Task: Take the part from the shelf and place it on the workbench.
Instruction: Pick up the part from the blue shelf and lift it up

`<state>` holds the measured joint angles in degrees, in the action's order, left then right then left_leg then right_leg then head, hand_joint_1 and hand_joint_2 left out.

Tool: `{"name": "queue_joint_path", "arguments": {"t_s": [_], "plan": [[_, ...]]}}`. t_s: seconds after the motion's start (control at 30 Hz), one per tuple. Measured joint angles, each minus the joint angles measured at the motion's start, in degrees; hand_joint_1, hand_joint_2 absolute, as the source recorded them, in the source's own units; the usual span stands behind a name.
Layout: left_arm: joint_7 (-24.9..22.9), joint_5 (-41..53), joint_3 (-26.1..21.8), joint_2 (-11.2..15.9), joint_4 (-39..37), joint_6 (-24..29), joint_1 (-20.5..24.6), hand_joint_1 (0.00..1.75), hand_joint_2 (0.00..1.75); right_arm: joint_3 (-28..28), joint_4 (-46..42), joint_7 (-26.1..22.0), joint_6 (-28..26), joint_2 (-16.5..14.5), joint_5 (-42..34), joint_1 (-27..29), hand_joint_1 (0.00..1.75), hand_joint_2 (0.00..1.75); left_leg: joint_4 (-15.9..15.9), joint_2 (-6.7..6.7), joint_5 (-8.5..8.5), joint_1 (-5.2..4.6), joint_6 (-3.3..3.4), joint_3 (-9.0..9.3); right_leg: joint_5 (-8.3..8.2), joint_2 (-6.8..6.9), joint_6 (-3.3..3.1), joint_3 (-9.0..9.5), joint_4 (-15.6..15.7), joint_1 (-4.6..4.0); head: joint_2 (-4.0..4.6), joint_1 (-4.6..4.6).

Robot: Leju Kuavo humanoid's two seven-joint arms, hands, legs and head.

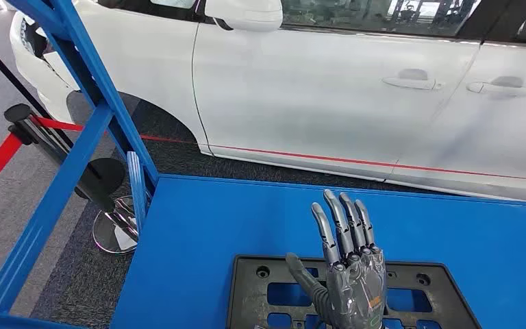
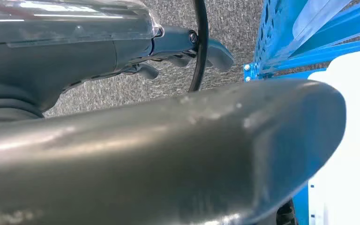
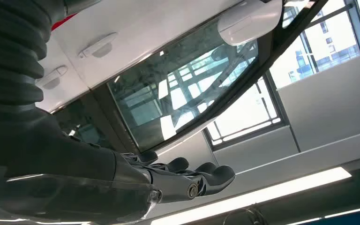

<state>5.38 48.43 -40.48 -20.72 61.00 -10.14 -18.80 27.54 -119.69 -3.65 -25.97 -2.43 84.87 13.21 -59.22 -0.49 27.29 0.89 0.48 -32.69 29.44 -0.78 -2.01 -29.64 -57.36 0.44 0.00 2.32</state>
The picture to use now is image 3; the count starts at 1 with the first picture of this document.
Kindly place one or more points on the white car side mirror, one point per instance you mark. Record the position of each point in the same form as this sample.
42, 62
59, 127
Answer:
248, 21

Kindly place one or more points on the white car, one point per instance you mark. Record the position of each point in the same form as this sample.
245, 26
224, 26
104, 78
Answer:
136, 24

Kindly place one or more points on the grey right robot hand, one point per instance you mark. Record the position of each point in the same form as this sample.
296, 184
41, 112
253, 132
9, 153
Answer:
59, 174

